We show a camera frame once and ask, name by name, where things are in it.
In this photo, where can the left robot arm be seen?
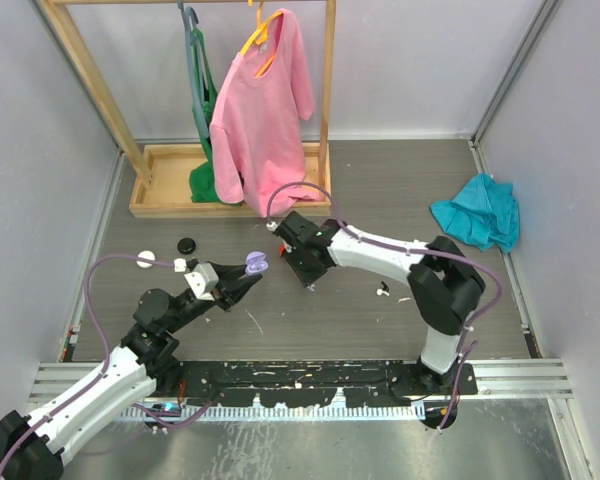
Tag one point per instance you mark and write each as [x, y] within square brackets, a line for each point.
[40, 444]

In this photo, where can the yellow hanger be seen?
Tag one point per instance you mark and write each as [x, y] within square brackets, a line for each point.
[260, 37]

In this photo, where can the purple earbud charging case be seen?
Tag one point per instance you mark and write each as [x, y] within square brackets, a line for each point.
[256, 263]

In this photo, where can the white slotted cable duct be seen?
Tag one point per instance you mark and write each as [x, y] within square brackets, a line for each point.
[336, 411]

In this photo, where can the white earbud charging case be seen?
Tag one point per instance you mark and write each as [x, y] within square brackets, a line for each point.
[145, 259]

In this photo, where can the pink t-shirt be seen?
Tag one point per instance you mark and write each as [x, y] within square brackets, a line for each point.
[256, 125]

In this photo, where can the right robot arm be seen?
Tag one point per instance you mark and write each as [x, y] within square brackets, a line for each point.
[446, 288]

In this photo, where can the grey-blue hanger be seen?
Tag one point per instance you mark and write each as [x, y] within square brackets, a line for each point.
[200, 81]

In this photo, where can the wooden clothes rack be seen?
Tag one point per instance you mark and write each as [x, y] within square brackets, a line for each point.
[161, 188]

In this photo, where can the green garment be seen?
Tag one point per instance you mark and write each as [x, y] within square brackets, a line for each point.
[202, 178]

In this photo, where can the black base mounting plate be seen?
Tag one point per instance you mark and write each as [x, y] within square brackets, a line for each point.
[295, 384]

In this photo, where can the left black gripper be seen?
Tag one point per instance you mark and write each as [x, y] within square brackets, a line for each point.
[232, 284]

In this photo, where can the teal cloth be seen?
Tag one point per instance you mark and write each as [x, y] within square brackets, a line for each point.
[483, 214]

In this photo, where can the black earbud charging case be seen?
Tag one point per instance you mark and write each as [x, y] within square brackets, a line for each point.
[186, 246]

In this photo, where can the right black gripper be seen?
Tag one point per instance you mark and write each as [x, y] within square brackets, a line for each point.
[307, 278]

